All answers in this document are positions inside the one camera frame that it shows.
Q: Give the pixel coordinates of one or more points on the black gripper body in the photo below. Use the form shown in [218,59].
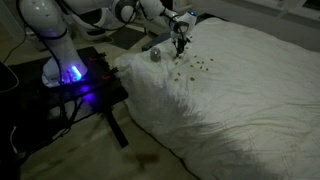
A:
[181,38]

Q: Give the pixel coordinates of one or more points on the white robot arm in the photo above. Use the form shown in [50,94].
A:
[56,50]

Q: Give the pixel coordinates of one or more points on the dark floor mat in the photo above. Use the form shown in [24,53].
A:
[126,37]

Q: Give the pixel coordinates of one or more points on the white quilted duvet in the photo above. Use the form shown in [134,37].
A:
[233,100]

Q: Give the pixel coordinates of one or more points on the round white appliance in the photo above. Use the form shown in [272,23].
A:
[93,33]

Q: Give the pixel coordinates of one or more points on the black robot table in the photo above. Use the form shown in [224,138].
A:
[96,88]

